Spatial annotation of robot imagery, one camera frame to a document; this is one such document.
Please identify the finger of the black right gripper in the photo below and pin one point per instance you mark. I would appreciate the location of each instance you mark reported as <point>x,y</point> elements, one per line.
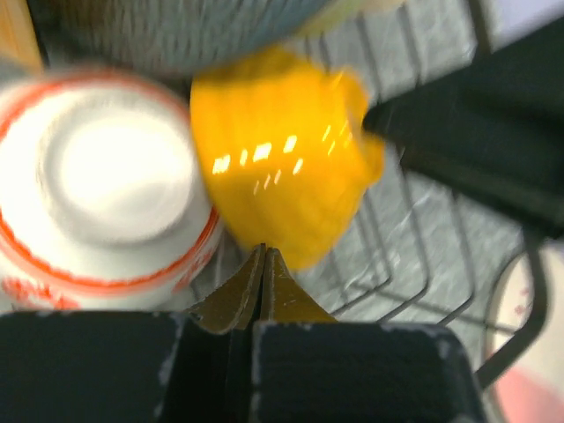
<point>492,130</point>

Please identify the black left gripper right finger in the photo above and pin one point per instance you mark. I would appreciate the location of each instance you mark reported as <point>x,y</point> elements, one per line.
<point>355,372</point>

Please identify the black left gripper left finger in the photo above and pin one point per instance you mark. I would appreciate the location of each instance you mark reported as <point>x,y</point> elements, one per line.
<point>102,366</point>

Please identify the red white patterned dish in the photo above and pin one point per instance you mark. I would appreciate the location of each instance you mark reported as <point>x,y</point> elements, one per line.
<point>103,204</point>

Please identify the orange bowl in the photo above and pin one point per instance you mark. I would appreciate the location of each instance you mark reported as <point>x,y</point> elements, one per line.
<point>283,153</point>

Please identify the blue floral plate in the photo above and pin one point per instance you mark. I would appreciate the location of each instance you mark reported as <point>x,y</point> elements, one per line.
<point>171,37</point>

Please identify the orange polka dot plate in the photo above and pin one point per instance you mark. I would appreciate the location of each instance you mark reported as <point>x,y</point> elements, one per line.
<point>18,38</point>

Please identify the pink white round plate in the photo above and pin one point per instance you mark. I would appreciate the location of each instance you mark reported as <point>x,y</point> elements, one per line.
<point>527,333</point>

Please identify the black wire dish rack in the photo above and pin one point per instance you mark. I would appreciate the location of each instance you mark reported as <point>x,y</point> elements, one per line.
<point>416,251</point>

